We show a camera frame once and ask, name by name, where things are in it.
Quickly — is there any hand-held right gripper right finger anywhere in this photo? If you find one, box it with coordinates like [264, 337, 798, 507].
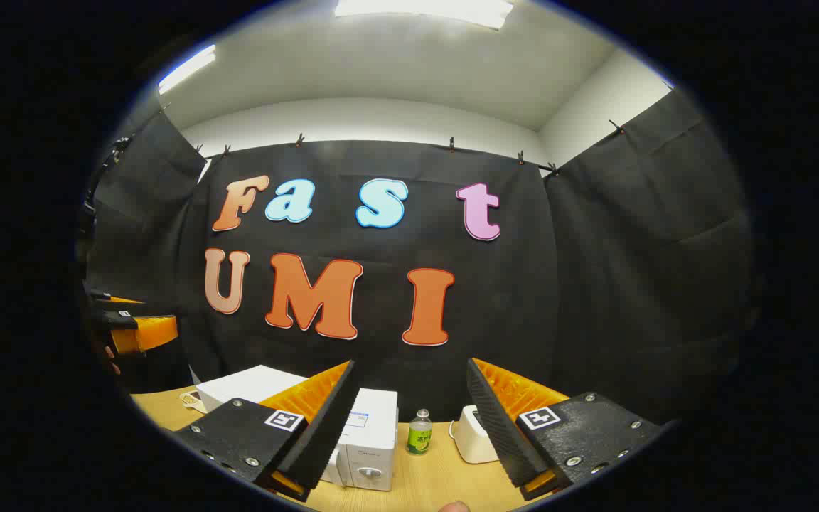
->
[466, 358, 666, 502]

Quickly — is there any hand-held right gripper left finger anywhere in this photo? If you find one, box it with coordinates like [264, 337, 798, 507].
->
[171, 359, 360, 502]

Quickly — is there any white microwave oven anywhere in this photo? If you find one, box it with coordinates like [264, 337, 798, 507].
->
[195, 365, 400, 491]

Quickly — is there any cream toaster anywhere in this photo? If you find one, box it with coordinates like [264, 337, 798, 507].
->
[450, 405, 499, 464]

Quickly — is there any green label drink bottle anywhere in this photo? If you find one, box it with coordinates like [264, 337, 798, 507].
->
[407, 409, 433, 456]

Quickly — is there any row of black cloth clips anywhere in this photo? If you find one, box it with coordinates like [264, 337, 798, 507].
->
[161, 103, 627, 176]

